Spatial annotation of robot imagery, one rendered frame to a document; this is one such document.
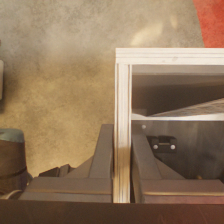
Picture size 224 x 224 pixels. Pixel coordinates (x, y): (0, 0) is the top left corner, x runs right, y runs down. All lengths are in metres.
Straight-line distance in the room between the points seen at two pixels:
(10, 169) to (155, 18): 1.10
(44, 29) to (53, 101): 0.47
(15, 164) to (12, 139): 0.07
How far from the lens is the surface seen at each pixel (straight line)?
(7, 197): 0.41
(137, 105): 0.90
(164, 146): 0.90
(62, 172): 0.39
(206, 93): 0.34
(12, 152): 0.49
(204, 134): 1.04
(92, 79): 1.08
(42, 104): 1.18
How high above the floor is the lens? 1.06
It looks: 84 degrees down
